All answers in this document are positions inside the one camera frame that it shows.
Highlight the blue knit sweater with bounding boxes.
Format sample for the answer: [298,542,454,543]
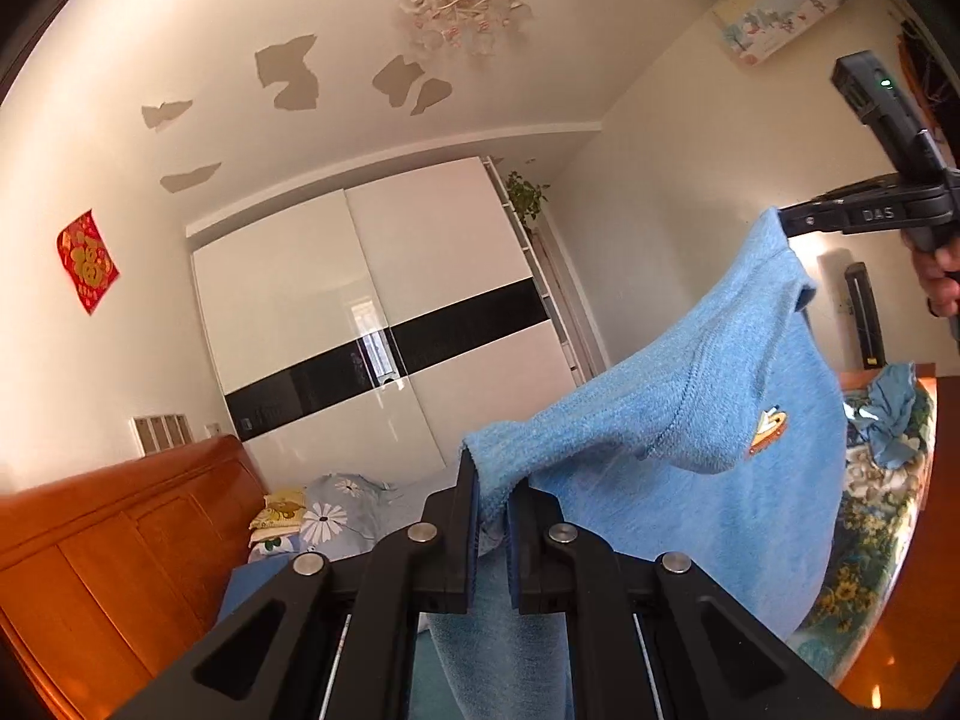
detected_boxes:
[424,206,850,720]

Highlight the white and black sliding wardrobe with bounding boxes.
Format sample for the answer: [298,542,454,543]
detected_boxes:
[185,156,580,502]

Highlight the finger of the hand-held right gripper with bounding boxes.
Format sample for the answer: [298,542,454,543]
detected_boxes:
[778,193,852,238]

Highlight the green potted plant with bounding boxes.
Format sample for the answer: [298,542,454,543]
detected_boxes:
[503,170,553,235]

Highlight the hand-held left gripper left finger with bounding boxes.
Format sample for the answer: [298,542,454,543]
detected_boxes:
[112,447,482,720]

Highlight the person's right hand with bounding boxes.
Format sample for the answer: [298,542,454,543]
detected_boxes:
[910,241,960,320]

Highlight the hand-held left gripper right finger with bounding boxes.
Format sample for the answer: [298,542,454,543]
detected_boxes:
[505,485,850,720]

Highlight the floral glass chandelier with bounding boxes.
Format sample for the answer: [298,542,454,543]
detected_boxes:
[396,0,538,59]

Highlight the wooden bed headboard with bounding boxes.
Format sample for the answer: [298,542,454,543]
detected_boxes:
[0,434,268,720]

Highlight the crumpled blue cloth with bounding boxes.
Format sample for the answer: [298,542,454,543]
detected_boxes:
[843,363,920,467]

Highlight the red and gold wall decoration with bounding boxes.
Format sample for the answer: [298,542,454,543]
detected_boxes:
[55,209,122,315]

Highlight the white corner shelf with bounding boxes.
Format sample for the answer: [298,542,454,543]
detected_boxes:
[484,155,610,385]

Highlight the teal floral bedspread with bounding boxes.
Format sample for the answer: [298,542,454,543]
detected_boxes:
[784,375,940,685]

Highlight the black standing appliance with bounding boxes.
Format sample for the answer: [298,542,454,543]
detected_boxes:
[843,262,887,370]

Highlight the blue pillow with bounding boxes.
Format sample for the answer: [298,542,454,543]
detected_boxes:
[216,561,295,625]

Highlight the light blue daisy duvet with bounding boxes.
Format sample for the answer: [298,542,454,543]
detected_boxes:
[251,472,467,563]

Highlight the white wall vent panel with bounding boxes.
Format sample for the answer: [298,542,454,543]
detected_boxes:
[133,412,189,456]

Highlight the yellow printed pillow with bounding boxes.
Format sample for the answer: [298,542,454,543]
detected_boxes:
[249,487,309,542]

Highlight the air conditioner with printed cover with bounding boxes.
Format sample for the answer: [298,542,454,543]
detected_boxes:
[710,0,850,70]

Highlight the hanging clothes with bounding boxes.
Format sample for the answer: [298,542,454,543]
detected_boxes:
[895,13,955,160]

